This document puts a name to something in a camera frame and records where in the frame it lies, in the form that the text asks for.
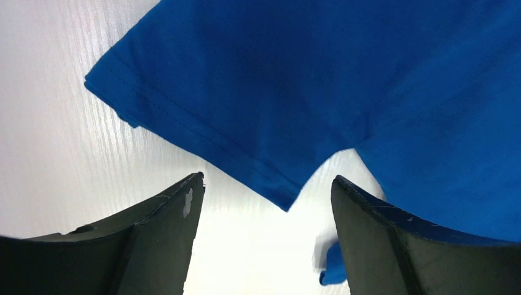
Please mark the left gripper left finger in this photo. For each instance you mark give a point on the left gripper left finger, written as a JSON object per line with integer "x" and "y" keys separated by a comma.
{"x": 144, "y": 249}

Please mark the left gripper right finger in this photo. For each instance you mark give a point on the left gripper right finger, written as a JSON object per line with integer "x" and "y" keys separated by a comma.
{"x": 387, "y": 250}

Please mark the blue printed t-shirt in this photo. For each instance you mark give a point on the blue printed t-shirt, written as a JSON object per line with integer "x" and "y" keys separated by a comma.
{"x": 426, "y": 92}

